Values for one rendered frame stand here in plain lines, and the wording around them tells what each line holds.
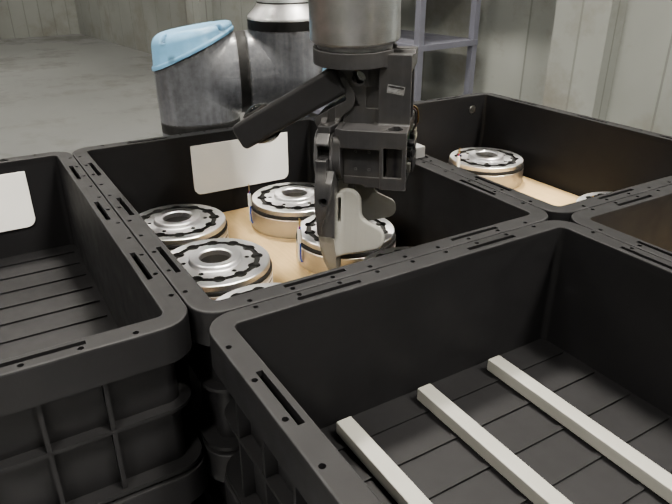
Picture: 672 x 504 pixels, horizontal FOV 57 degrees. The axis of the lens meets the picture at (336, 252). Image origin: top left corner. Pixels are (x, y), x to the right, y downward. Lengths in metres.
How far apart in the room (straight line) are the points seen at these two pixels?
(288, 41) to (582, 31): 2.71
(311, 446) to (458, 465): 0.16
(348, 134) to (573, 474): 0.31
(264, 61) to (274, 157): 0.17
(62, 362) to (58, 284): 0.31
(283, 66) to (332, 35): 0.40
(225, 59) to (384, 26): 0.42
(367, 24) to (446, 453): 0.32
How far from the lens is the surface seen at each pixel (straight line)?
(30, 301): 0.64
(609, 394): 0.50
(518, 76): 3.91
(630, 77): 3.55
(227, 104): 0.92
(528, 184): 0.90
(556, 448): 0.45
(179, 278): 0.41
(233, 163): 0.77
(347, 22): 0.51
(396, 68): 0.53
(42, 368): 0.35
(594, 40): 3.47
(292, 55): 0.90
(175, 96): 0.91
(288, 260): 0.65
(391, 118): 0.54
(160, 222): 0.67
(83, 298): 0.63
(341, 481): 0.26
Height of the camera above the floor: 1.12
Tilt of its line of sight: 26 degrees down
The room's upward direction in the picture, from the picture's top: straight up
